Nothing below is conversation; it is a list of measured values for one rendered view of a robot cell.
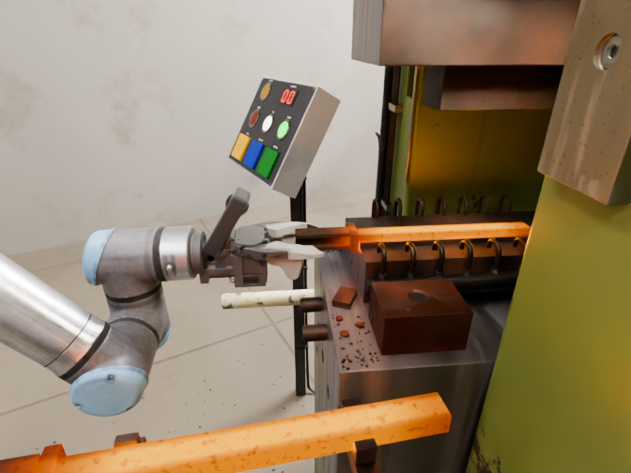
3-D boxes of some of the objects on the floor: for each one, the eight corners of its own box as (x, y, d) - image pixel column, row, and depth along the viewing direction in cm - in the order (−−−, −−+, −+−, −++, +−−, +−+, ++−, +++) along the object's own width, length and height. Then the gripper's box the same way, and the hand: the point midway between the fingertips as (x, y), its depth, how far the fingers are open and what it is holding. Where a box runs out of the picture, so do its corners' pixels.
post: (296, 396, 161) (287, 126, 113) (295, 389, 164) (287, 123, 116) (305, 395, 161) (301, 126, 113) (305, 388, 165) (300, 123, 117)
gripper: (207, 256, 75) (316, 251, 77) (192, 304, 61) (325, 297, 63) (201, 215, 71) (316, 210, 73) (183, 256, 58) (326, 250, 59)
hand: (315, 236), depth 67 cm, fingers open, 9 cm apart
